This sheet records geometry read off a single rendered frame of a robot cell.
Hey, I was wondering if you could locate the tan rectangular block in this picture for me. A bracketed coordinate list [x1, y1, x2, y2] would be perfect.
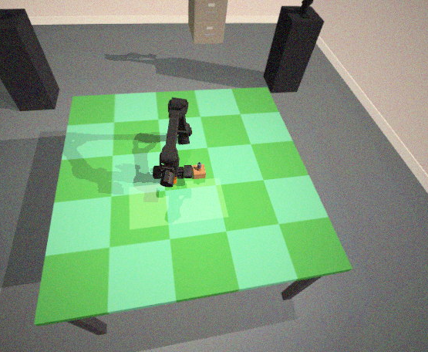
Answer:
[192, 164, 206, 179]

